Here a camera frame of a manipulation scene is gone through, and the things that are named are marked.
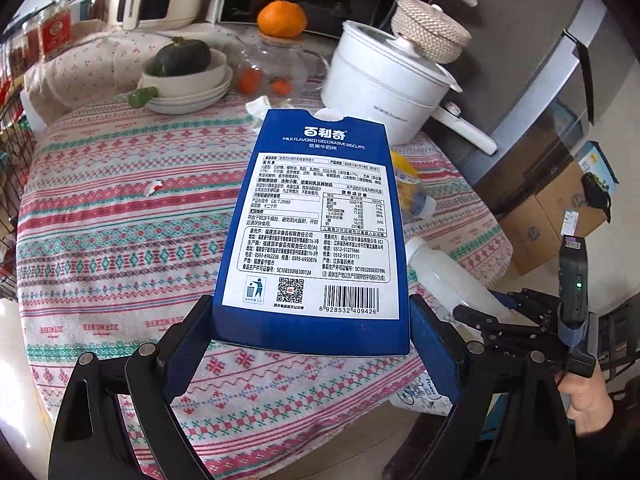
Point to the small green fruit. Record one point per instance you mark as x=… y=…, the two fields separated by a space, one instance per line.
x=144 y=97

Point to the yellow plastic wrapper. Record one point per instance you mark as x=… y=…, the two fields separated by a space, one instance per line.
x=405 y=175

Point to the dark green squash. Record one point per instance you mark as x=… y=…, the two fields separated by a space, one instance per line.
x=182 y=57

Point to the large orange fruit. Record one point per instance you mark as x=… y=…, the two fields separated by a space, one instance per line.
x=282 y=19

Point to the crumpled white tissue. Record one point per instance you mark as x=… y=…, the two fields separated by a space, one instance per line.
x=265 y=107

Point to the glass pot lid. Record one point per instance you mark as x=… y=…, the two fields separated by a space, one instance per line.
x=370 y=45

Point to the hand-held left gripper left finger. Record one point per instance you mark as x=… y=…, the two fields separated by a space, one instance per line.
x=187 y=345

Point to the white electric pot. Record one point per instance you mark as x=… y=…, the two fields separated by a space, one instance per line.
x=375 y=105

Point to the woven lidded basket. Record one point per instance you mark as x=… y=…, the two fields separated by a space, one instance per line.
x=430 y=30

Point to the person's right hand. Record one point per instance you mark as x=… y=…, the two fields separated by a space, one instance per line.
x=587 y=402

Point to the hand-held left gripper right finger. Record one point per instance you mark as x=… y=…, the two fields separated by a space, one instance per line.
x=435 y=350

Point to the blue biscuit box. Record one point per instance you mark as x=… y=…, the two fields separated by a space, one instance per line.
x=310 y=210

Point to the plain cardboard box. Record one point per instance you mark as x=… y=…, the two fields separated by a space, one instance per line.
x=530 y=240

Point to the grey refrigerator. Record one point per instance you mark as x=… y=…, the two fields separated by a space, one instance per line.
x=525 y=85

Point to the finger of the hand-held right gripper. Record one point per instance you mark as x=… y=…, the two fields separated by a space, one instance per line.
x=500 y=335
x=535 y=310

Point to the small orange fruit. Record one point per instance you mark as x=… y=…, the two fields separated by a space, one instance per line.
x=246 y=79
x=282 y=86

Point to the white dotted cloth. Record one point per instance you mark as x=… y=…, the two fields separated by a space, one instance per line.
x=90 y=75

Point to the small paper scrap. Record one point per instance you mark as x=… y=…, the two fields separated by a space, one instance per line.
x=153 y=187

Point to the cardboard box with blue print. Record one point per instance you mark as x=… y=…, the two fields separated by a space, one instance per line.
x=565 y=195

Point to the blue white carton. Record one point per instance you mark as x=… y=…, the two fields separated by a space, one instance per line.
x=90 y=5

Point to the glass teapot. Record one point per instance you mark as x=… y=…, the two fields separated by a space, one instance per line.
x=290 y=65

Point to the white plastic drink bottle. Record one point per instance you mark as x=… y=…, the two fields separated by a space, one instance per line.
x=445 y=275

